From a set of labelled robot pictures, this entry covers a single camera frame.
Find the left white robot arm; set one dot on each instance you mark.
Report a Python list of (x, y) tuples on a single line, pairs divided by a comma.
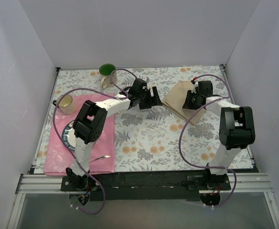
[(90, 120)]

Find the floral mug green inside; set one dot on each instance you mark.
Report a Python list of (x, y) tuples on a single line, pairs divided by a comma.
[(108, 78)]

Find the floral tablecloth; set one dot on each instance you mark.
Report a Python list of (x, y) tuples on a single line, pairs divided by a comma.
[(147, 140)]

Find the pink placemat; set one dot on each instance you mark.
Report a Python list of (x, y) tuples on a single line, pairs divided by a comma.
[(58, 158)]

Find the silver fork on placemat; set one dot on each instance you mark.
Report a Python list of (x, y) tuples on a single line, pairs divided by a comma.
[(99, 158)]

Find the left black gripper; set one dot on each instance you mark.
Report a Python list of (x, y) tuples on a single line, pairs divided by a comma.
[(149, 98)]

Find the beige cloth napkin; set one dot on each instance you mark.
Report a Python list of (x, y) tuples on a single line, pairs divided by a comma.
[(176, 98)]

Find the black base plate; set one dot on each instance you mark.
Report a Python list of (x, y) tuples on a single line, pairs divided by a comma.
[(146, 185)]

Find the cream enamel cup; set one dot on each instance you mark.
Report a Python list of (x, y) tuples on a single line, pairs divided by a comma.
[(66, 104)]

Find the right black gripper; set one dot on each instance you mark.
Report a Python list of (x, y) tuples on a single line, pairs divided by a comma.
[(191, 100)]

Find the aluminium frame rail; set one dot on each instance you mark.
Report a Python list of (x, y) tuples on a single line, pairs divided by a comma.
[(246, 182)]

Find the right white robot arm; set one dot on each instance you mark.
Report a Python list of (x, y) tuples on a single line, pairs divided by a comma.
[(236, 132)]

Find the white plate with blue rim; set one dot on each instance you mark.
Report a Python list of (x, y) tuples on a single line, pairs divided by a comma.
[(68, 136)]

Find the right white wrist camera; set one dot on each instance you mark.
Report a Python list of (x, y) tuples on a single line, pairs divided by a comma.
[(195, 85)]

